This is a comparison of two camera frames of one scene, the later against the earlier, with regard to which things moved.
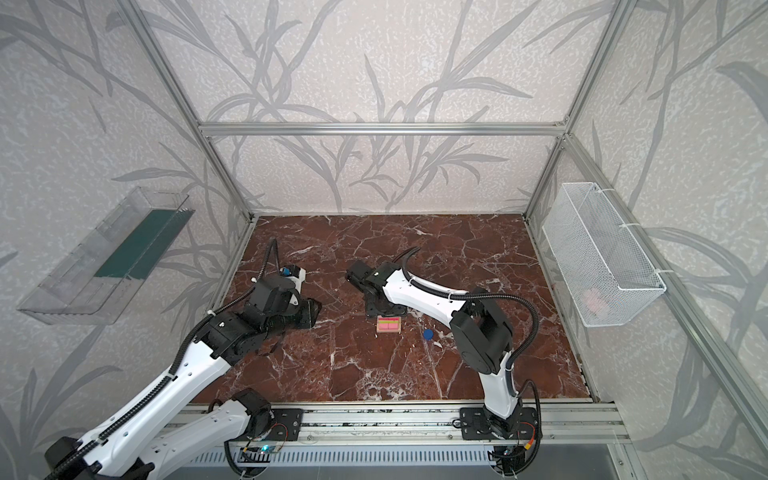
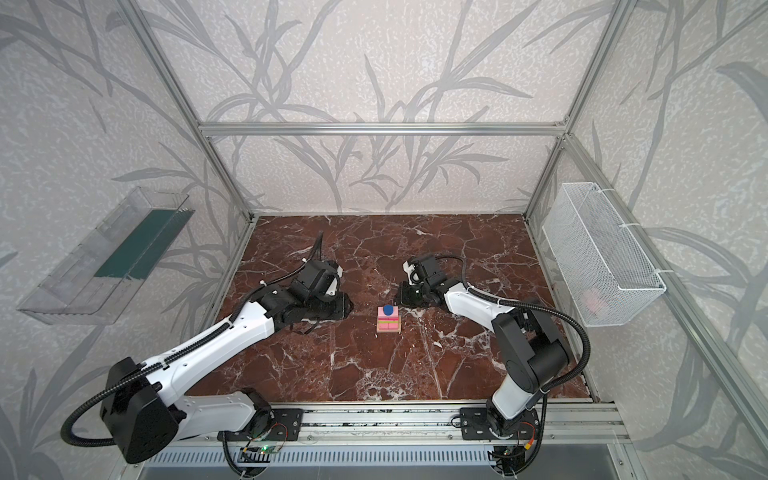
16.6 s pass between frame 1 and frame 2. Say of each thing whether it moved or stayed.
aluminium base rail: stayed
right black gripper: moved
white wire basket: stayed
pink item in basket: stayed
